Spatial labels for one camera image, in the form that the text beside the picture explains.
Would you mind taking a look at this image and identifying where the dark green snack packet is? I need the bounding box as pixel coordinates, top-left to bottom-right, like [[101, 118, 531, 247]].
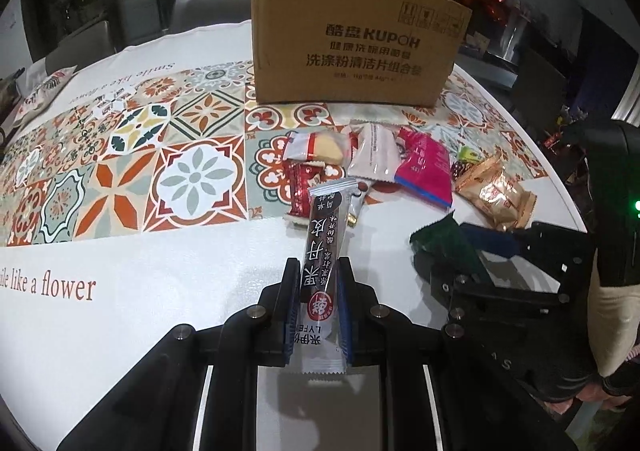
[[409, 212, 476, 258]]

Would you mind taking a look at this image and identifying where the white coconut snack packet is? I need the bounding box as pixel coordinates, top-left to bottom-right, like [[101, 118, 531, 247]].
[[347, 178, 373, 227]]

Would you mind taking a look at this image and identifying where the magenta snack packet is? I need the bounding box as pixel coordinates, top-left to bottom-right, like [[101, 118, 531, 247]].
[[394, 128, 452, 209]]

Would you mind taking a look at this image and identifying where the person's right hand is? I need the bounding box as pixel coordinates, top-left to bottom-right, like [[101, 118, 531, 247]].
[[587, 254, 639, 397]]

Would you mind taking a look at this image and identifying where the brown cardboard box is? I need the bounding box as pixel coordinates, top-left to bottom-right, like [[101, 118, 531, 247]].
[[250, 0, 472, 107]]

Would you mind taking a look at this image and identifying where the small green candy packet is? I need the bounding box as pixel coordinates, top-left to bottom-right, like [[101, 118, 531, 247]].
[[457, 145, 484, 165]]

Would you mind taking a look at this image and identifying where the clear packet yellow cake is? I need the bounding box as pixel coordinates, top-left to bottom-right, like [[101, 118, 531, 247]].
[[283, 130, 349, 165]]

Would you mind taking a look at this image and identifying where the dark brown snack bar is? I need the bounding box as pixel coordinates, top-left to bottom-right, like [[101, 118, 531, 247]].
[[295, 178, 358, 374]]

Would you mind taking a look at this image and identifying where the dark red candy packet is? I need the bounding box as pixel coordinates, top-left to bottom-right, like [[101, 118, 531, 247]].
[[450, 160, 475, 181]]

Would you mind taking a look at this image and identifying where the gold brown snack packet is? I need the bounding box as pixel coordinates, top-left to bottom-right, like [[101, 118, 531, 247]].
[[454, 155, 537, 232]]

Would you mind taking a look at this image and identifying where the white beige snack packet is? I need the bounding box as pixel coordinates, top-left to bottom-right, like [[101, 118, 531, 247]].
[[347, 122, 401, 183]]

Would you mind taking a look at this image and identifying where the patterned tile table runner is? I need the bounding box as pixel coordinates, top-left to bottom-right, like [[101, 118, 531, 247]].
[[1, 61, 546, 246]]

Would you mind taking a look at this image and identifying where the red snack packet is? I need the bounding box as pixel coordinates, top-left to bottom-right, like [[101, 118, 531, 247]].
[[284, 162, 322, 226]]

